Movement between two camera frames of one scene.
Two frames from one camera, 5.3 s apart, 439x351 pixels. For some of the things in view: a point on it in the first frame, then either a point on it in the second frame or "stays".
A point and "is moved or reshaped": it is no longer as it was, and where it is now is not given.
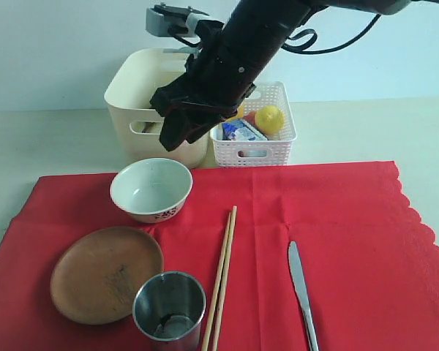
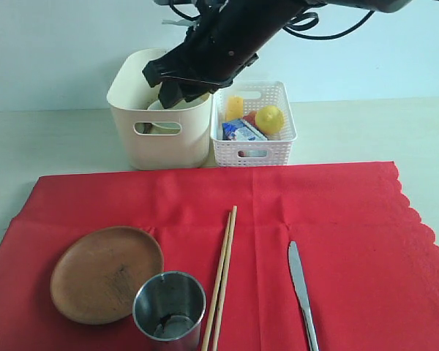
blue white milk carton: (241, 130) stays
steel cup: (168, 308) stays
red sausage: (250, 118) stays
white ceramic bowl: (151, 190) is moved or reshaped
